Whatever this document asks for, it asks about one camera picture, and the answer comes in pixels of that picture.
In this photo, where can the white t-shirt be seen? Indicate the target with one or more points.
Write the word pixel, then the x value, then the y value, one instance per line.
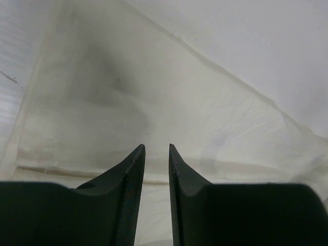
pixel 108 79

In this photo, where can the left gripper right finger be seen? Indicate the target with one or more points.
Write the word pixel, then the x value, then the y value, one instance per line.
pixel 204 213

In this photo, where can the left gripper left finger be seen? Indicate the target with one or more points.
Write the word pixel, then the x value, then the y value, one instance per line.
pixel 101 211

